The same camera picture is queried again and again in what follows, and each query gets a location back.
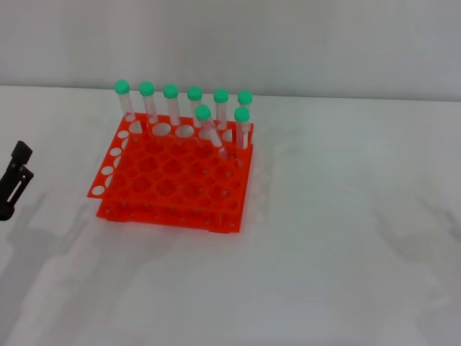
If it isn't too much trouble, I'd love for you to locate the orange plastic test tube rack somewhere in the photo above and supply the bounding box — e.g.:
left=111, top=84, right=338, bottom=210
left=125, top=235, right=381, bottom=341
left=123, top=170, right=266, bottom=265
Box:
left=86, top=112, right=255, bottom=234

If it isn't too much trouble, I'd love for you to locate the clear tube with green cap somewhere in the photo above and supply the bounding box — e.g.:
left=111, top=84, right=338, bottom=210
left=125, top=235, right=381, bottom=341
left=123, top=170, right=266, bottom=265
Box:
left=138, top=81, right=160, bottom=126
left=237, top=90, right=254, bottom=125
left=114, top=79, right=137, bottom=123
left=233, top=107, right=251, bottom=152
left=213, top=88, right=230, bottom=130
left=187, top=86, right=204, bottom=129
left=162, top=84, right=182, bottom=127
left=195, top=105, right=231, bottom=160

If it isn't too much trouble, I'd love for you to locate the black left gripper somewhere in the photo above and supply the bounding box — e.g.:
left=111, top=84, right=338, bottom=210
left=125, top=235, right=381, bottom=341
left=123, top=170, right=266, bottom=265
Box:
left=0, top=141, right=35, bottom=221

